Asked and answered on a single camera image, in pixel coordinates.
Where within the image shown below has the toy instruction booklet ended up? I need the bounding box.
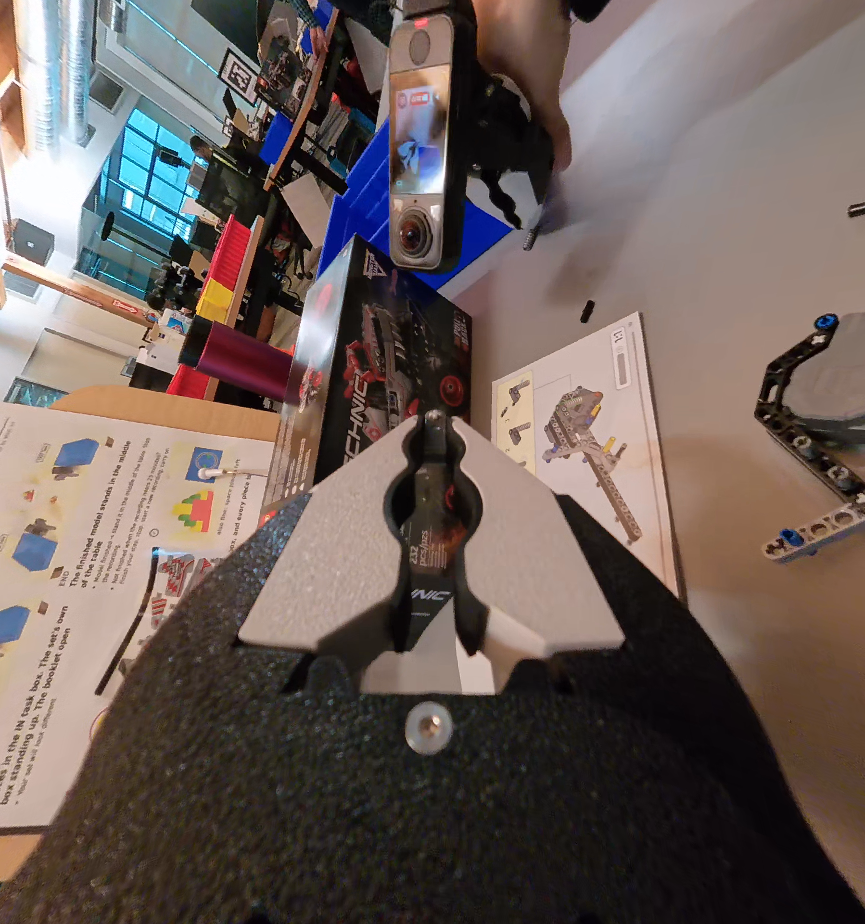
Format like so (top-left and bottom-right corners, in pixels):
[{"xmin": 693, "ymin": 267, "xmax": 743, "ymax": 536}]
[{"xmin": 492, "ymin": 312, "xmax": 686, "ymax": 602}]

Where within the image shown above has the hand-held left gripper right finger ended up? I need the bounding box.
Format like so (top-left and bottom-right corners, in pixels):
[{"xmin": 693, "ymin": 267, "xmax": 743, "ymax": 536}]
[{"xmin": 442, "ymin": 416, "xmax": 628, "ymax": 695}]

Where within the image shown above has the purple tumbler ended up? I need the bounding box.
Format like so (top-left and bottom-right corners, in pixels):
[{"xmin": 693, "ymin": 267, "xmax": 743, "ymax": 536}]
[{"xmin": 180, "ymin": 318, "xmax": 296, "ymax": 412}]

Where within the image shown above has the grey desk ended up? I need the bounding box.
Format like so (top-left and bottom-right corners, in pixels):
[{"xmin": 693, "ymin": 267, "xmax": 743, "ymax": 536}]
[{"xmin": 440, "ymin": 0, "xmax": 865, "ymax": 924}]

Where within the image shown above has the yellow storage bin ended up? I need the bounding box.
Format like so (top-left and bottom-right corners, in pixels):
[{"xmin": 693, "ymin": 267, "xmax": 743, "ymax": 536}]
[{"xmin": 196, "ymin": 278, "xmax": 237, "ymax": 320}]

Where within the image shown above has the black and white marker sign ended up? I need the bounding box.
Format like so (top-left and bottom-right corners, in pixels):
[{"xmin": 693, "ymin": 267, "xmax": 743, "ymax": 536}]
[{"xmin": 219, "ymin": 49, "xmax": 261, "ymax": 106}]

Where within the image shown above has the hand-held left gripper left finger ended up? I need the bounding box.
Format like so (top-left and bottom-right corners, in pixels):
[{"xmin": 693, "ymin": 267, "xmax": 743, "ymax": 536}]
[{"xmin": 238, "ymin": 413, "xmax": 433, "ymax": 694}]

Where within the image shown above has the black toy set box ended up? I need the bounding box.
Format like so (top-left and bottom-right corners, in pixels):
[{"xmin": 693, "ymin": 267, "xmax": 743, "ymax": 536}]
[{"xmin": 259, "ymin": 234, "xmax": 474, "ymax": 647}]

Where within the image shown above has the black speaker box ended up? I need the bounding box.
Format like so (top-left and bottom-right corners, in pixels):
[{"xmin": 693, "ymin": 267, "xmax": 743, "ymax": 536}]
[{"xmin": 10, "ymin": 218, "xmax": 55, "ymax": 265}]

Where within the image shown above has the printed instruction sheet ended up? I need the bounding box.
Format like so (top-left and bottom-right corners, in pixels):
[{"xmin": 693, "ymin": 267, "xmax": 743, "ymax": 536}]
[{"xmin": 0, "ymin": 397, "xmax": 275, "ymax": 831}]

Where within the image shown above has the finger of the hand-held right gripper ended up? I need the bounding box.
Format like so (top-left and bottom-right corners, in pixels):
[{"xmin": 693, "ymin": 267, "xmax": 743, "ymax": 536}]
[{"xmin": 469, "ymin": 169, "xmax": 527, "ymax": 232}]

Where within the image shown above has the small toy set box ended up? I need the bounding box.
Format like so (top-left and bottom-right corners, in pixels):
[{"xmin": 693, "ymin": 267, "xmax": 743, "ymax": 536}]
[{"xmin": 255, "ymin": 14, "xmax": 317, "ymax": 121}]

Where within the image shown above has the person's right hand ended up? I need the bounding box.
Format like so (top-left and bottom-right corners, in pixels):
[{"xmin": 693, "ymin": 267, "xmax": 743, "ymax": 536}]
[{"xmin": 471, "ymin": 0, "xmax": 575, "ymax": 172}]

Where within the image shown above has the silver ventilation duct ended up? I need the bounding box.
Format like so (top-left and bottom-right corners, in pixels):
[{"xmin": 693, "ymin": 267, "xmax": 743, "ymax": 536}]
[{"xmin": 21, "ymin": 0, "xmax": 96, "ymax": 150}]

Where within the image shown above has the small blue storage bin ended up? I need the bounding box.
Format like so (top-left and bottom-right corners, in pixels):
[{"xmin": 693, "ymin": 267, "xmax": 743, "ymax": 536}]
[{"xmin": 261, "ymin": 112, "xmax": 298, "ymax": 175}]

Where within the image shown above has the red storage bin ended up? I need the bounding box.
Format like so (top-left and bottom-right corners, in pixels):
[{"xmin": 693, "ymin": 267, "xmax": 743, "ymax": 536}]
[{"xmin": 169, "ymin": 217, "xmax": 254, "ymax": 399}]

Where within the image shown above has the grey toy brick model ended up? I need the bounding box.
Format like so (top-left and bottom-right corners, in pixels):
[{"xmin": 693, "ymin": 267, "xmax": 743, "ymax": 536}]
[{"xmin": 756, "ymin": 310, "xmax": 865, "ymax": 565}]

